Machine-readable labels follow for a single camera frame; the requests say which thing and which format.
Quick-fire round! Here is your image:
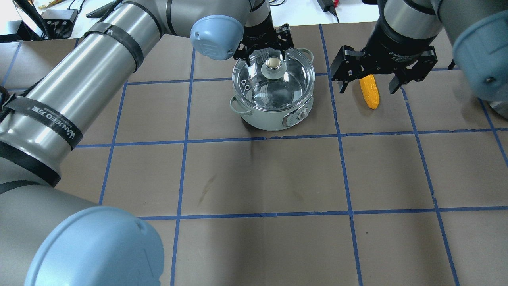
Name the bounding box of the black handheld tool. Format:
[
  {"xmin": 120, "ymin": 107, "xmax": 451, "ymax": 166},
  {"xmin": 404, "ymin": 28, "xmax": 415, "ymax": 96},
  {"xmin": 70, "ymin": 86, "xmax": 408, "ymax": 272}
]
[{"xmin": 86, "ymin": 0, "xmax": 122, "ymax": 19}]

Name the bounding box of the pale green electric pot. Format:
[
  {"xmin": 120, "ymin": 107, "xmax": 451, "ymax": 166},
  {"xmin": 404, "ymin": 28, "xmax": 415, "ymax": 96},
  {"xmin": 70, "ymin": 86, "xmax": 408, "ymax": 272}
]
[{"xmin": 230, "ymin": 48, "xmax": 316, "ymax": 131}]

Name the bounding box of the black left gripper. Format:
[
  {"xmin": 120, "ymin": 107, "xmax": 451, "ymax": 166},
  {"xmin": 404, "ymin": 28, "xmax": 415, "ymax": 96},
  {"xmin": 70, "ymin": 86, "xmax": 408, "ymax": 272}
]
[{"xmin": 233, "ymin": 24, "xmax": 294, "ymax": 66}]

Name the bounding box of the yellow corn cob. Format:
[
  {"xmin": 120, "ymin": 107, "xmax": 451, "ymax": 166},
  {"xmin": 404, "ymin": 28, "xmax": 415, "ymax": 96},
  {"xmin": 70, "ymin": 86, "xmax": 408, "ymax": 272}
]
[{"xmin": 359, "ymin": 75, "xmax": 380, "ymax": 109}]

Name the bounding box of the glass pot lid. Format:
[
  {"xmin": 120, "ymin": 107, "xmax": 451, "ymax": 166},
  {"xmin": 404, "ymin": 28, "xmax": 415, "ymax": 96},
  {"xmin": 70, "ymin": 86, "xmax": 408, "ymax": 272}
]
[{"xmin": 232, "ymin": 48, "xmax": 316, "ymax": 112}]

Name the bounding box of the black power adapter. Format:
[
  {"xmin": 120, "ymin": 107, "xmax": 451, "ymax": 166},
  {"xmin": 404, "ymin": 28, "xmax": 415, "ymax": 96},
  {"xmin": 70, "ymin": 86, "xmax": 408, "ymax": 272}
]
[{"xmin": 317, "ymin": 0, "xmax": 336, "ymax": 13}]

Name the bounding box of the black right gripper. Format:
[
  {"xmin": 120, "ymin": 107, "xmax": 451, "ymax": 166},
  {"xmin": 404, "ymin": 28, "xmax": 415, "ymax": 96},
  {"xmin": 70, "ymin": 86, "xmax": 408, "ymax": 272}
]
[{"xmin": 330, "ymin": 41, "xmax": 438, "ymax": 94}]

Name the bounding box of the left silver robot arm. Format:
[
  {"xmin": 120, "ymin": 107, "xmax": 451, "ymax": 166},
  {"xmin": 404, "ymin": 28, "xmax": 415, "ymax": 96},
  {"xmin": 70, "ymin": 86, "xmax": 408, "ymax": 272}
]
[{"xmin": 0, "ymin": 0, "xmax": 294, "ymax": 286}]

